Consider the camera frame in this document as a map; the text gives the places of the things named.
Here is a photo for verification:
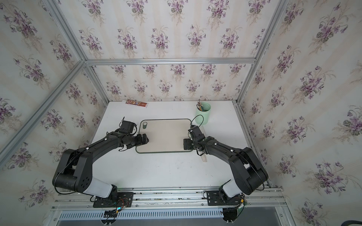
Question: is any beige cutting board green rim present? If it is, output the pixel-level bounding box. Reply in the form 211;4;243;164
135;119;191;154

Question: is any green pencil cup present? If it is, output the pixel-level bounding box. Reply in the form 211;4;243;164
195;102;211;125

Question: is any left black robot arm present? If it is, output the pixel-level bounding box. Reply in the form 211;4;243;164
52;131;149;198

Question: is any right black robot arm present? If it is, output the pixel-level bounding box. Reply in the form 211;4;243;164
183;134;269;199

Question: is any red snack packet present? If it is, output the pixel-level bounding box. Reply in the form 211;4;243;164
126;99;148;108

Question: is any coloured pencils bundle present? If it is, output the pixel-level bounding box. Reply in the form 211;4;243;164
197;101;204;111

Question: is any white ventilation grille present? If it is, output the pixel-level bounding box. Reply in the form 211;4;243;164
58;208;224;221

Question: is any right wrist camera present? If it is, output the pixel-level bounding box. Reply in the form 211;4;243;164
188;125;203;139

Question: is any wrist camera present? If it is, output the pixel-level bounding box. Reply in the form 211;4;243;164
119;121;137;135
188;125;203;139

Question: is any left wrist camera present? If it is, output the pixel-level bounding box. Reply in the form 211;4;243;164
119;121;137;135

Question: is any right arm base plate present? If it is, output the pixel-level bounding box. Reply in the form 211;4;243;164
203;190;245;206

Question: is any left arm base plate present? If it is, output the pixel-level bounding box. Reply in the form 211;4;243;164
93;192;134;208

